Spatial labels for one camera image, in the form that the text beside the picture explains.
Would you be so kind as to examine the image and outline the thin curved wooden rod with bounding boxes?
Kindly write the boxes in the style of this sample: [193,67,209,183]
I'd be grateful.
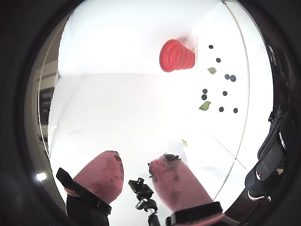
[211,0,250,203]

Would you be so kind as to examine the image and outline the black mini tripod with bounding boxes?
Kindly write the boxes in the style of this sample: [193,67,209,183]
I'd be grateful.
[128,178,162,226]

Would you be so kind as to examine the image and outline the large green leaf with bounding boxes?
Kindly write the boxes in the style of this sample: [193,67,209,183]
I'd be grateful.
[198,101,212,111]

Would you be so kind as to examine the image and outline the red collapsible silicone cup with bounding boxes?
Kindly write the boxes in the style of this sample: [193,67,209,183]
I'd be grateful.
[159,39,196,73]

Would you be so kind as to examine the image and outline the pink sleeved gripper finger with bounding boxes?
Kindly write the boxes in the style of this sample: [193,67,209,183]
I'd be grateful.
[147,153,236,226]
[56,150,125,226]

